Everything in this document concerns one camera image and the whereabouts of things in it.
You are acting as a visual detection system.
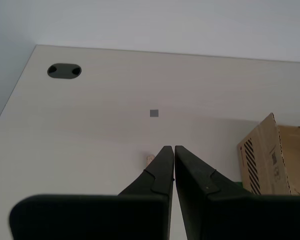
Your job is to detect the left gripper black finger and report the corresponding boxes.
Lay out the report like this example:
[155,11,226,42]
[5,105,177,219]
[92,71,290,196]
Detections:
[9,145,175,240]
[174,145,300,240]

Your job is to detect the black oval cable grommet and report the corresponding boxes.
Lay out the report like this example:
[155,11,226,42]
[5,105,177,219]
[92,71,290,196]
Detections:
[46,63,82,80]

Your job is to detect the brown cardboard box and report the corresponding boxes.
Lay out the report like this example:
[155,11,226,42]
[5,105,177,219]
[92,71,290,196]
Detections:
[236,112,300,196]

